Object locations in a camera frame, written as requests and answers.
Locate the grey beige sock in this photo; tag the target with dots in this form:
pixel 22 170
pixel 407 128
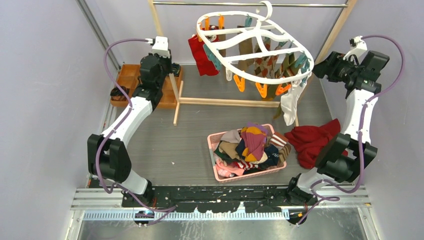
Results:
pixel 232 136

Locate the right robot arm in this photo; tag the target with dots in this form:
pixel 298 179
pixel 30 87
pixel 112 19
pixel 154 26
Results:
pixel 350 150

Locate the argyle hanging sock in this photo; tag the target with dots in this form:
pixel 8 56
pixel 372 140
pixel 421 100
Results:
pixel 264 66

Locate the rolled dark green sock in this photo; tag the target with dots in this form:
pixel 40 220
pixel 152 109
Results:
pixel 176 69

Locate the wooden clothes rack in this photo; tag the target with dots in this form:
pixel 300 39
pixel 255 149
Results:
pixel 346 9

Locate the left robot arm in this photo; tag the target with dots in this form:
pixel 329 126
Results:
pixel 108 157

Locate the red cloth on table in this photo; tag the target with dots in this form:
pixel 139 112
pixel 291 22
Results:
pixel 309 140

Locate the white plastic clip hanger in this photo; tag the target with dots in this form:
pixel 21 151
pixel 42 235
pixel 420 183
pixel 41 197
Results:
pixel 222 31

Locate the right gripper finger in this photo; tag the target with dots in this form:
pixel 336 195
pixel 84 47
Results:
pixel 322 69
pixel 334 58

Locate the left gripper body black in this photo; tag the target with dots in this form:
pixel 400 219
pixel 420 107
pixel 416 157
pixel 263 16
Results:
pixel 165 66

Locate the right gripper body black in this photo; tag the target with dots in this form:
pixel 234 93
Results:
pixel 342 72

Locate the rolled dark sock left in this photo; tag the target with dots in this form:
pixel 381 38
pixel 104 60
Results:
pixel 119 95

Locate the brown striped sock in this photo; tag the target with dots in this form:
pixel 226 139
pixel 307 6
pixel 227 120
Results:
pixel 284 153

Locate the green striped hanging sock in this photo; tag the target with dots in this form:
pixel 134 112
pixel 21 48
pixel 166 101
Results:
pixel 284 70

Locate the white hanging sock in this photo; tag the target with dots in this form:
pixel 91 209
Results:
pixel 289 101

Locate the red hanging sock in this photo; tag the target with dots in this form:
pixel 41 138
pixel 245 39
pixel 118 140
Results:
pixel 204 66

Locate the orange wooden compartment tray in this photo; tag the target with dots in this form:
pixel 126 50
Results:
pixel 129 78

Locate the pink plastic basket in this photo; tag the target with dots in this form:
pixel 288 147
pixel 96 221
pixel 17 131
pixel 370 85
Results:
pixel 228 164

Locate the maroon purple orange striped sock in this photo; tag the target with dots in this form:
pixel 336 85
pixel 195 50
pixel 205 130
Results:
pixel 255 138

